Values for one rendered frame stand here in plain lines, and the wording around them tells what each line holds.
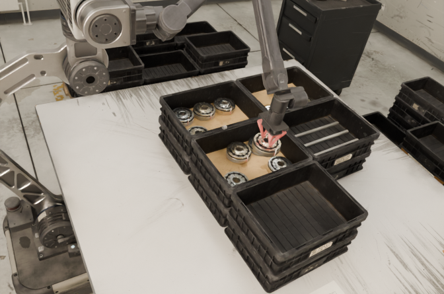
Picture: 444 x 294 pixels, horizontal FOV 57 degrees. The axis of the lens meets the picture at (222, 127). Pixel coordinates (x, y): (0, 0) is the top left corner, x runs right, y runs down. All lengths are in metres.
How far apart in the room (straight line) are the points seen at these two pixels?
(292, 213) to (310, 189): 0.16
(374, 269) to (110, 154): 1.18
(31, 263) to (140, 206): 0.67
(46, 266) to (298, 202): 1.18
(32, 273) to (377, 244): 1.48
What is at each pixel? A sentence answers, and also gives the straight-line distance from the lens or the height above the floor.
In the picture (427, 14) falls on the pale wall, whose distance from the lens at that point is 5.06.
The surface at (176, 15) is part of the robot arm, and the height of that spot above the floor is 1.47.
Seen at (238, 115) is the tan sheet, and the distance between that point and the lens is 1.95.
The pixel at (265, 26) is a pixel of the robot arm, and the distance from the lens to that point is 1.42.
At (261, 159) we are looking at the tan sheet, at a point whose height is 0.83.
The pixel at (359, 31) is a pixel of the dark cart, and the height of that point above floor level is 0.68.
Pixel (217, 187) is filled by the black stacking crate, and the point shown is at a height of 0.87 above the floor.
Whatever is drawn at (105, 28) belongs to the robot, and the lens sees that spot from 1.21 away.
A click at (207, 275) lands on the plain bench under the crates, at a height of 0.70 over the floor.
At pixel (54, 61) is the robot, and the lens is 1.64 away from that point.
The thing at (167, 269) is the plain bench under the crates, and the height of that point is 0.70.
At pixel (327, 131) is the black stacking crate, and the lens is 2.00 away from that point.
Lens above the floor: 2.00
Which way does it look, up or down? 39 degrees down
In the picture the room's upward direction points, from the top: 10 degrees clockwise
